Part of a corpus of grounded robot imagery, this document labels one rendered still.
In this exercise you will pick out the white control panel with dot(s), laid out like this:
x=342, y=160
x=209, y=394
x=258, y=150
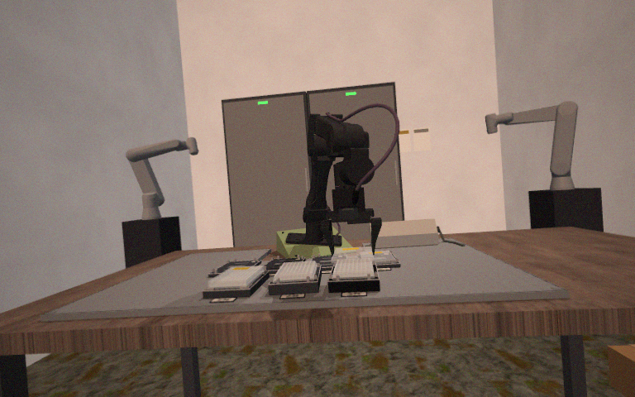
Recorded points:
x=409, y=233

